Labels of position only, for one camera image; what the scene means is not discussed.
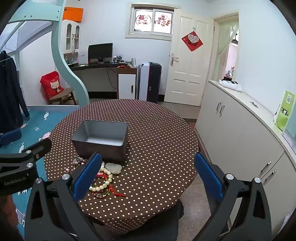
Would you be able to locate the dark red bead bracelet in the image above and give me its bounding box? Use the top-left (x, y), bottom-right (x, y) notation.
top-left (71, 156), bottom-right (88, 168)

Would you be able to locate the cream bead bracelet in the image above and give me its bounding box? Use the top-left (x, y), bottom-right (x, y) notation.
top-left (89, 169), bottom-right (114, 192)

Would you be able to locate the red string bracelet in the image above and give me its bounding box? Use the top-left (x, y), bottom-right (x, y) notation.
top-left (92, 182), bottom-right (127, 199)

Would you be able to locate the white jade pendant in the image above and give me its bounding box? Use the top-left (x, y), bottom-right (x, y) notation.
top-left (105, 163), bottom-right (122, 175)

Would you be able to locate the person's left hand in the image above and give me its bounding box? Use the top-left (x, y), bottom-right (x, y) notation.
top-left (1, 195), bottom-right (18, 233)

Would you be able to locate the teal patterned bedsheet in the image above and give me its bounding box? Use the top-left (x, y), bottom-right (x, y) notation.
top-left (1, 109), bottom-right (69, 237)

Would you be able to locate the dark navy hanging jacket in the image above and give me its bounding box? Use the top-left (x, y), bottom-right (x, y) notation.
top-left (0, 51), bottom-right (30, 133)

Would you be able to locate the wooden stool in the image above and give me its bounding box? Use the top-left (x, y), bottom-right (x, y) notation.
top-left (48, 87), bottom-right (77, 105)

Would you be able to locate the red cartoon bag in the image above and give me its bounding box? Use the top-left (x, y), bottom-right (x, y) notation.
top-left (40, 71), bottom-right (64, 100)

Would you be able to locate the grey metal box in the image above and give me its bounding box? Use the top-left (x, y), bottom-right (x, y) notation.
top-left (71, 120), bottom-right (128, 163)

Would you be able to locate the long white sideboard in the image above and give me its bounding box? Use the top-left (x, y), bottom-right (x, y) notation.
top-left (195, 80), bottom-right (295, 235)

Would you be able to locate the dark desk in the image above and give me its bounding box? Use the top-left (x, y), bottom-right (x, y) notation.
top-left (70, 62), bottom-right (137, 99)

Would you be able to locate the brown polka dot tablecloth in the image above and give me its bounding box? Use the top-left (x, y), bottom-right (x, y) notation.
top-left (44, 99), bottom-right (198, 234)

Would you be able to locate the green card box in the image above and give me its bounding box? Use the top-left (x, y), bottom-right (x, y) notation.
top-left (274, 90), bottom-right (295, 131)

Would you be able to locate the black monitor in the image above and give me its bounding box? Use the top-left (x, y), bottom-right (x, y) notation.
top-left (88, 43), bottom-right (113, 63)

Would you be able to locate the small white door cabinet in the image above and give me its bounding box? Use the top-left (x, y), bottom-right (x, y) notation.
top-left (117, 67), bottom-right (137, 99)

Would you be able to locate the white glass cabinet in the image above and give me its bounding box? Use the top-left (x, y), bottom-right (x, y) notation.
top-left (60, 20), bottom-right (81, 54)

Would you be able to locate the white plastic bag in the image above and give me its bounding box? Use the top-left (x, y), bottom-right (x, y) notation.
top-left (219, 80), bottom-right (242, 92)

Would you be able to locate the white and black suitcase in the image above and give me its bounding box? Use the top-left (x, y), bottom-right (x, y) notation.
top-left (137, 62), bottom-right (162, 103)

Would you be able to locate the orange box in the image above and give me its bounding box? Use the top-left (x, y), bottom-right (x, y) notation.
top-left (62, 6), bottom-right (83, 23)

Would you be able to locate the white door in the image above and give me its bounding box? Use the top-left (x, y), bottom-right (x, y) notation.
top-left (165, 9), bottom-right (214, 106)

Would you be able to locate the window with red decals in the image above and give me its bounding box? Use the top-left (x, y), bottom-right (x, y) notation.
top-left (125, 2), bottom-right (181, 41)

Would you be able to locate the red heart door decoration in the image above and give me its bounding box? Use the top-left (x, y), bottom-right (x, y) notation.
top-left (182, 31), bottom-right (203, 52)

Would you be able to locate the teal bed frame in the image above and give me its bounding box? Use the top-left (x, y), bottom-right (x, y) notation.
top-left (1, 1), bottom-right (89, 106)

